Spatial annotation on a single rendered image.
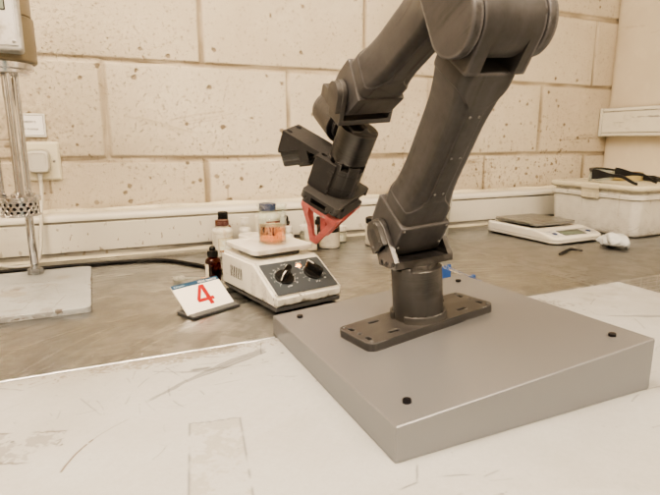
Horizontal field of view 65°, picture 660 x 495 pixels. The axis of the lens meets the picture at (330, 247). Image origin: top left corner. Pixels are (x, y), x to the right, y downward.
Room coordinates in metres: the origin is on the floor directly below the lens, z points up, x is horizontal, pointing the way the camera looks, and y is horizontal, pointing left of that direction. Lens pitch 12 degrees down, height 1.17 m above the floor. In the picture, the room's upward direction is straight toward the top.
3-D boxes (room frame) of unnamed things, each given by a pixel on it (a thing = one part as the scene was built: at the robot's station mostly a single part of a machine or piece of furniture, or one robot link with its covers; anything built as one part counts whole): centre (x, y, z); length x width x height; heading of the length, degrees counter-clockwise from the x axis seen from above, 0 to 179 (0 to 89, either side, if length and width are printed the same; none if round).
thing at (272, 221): (0.90, 0.10, 1.02); 0.06 x 0.05 x 0.08; 160
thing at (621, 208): (1.60, -0.93, 0.97); 0.37 x 0.31 x 0.14; 117
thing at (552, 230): (1.45, -0.61, 0.92); 0.26 x 0.19 x 0.05; 25
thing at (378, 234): (0.62, -0.10, 1.05); 0.09 x 0.06 x 0.06; 113
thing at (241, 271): (0.89, 0.10, 0.94); 0.22 x 0.13 x 0.08; 36
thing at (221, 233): (1.19, 0.25, 0.94); 0.05 x 0.05 x 0.09
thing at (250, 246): (0.91, 0.11, 0.98); 0.12 x 0.12 x 0.01; 36
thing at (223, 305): (0.80, 0.20, 0.92); 0.09 x 0.06 x 0.04; 140
